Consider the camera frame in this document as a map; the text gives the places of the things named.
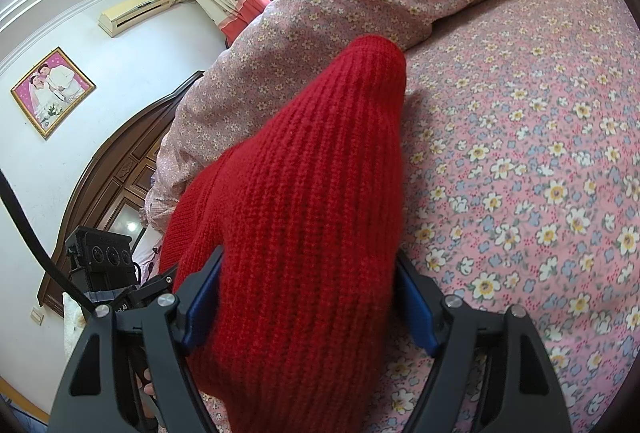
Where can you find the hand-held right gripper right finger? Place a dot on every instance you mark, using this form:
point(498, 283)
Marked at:
point(416, 308)

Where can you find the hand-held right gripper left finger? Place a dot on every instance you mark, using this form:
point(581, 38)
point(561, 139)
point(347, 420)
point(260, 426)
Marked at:
point(202, 308)

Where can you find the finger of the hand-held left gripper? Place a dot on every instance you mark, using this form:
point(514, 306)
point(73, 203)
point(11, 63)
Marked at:
point(159, 282)

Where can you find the red knitted sweater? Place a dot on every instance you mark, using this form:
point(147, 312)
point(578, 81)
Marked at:
point(310, 193)

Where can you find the person's left hand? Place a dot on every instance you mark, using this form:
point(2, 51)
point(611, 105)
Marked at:
point(146, 380)

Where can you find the pink checked pillow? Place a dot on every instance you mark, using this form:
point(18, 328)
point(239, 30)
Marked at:
point(156, 208)

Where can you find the brown wooden headboard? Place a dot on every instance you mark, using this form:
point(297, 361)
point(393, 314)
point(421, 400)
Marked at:
point(105, 183)

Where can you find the framed wedding photo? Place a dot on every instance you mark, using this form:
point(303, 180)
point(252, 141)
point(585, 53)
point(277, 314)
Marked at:
point(52, 92)

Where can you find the pink floral bed sheet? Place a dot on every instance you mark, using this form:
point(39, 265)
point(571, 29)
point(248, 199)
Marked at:
point(525, 138)

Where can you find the white air conditioner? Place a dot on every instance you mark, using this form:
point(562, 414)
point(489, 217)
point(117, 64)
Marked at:
point(137, 10)

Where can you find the white wall socket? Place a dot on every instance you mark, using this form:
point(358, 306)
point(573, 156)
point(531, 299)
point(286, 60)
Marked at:
point(37, 314)

